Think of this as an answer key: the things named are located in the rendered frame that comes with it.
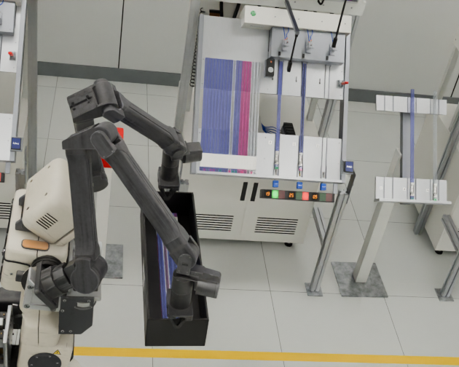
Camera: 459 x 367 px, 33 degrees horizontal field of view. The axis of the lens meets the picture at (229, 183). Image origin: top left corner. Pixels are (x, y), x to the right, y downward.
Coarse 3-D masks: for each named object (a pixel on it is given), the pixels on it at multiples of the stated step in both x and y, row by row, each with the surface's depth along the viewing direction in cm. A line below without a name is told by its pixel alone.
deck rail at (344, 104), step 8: (344, 72) 356; (344, 80) 355; (344, 88) 354; (344, 96) 354; (344, 104) 353; (344, 112) 353; (344, 120) 353; (344, 128) 352; (344, 136) 352; (344, 144) 352; (344, 152) 351; (344, 176) 350
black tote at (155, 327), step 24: (168, 192) 259; (192, 192) 261; (144, 216) 248; (192, 216) 256; (144, 240) 239; (144, 264) 232; (144, 288) 229; (192, 288) 239; (144, 312) 226; (144, 336) 222; (168, 336) 219; (192, 336) 220
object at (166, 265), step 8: (176, 216) 260; (160, 240) 250; (160, 248) 247; (160, 256) 244; (168, 256) 244; (160, 264) 241; (168, 264) 241; (160, 272) 238; (168, 272) 239; (160, 280) 235; (168, 280) 236; (160, 288) 234; (160, 296) 233
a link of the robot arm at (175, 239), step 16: (96, 144) 193; (112, 144) 194; (112, 160) 196; (128, 160) 197; (128, 176) 197; (144, 176) 199; (144, 192) 198; (144, 208) 199; (160, 208) 199; (160, 224) 200; (176, 224) 201; (176, 240) 200; (192, 240) 205; (176, 256) 201; (192, 256) 201
